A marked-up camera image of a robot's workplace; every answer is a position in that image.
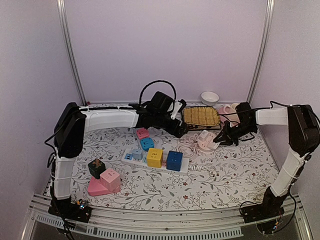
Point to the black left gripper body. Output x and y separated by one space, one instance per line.
161 123

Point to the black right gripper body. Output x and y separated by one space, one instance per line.
233 133

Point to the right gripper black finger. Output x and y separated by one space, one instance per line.
223 135
225 142

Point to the pink round power socket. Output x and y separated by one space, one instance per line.
208 145

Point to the white charger plug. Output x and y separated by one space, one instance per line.
203 136

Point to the pink adapter plug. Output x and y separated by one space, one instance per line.
142 133

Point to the cyan adapter plug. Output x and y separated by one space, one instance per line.
147 143

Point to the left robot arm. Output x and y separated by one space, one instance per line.
76 120

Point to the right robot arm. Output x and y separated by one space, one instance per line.
303 139

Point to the yellow cube socket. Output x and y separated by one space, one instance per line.
154 158

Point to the dark blue cube socket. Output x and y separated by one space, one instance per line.
174 160

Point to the pink cube socket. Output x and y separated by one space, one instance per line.
110 179

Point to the dark green cube socket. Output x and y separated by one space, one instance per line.
96 168

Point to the cream textured mug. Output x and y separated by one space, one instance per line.
231 112

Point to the pink round plate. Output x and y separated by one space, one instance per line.
223 118

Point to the square floral plate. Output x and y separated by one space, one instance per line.
197 127

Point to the white ceramic bowl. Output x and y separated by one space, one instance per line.
209 98

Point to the light blue cube adapter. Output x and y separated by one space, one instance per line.
137 154

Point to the white long power strip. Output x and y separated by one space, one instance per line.
127 159

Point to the pink triangular wedge block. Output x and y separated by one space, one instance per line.
95 188

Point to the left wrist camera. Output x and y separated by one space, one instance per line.
177 107

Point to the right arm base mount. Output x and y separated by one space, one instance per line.
262 212

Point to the aluminium front rail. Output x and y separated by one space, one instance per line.
107 223

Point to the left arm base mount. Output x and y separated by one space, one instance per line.
79 211

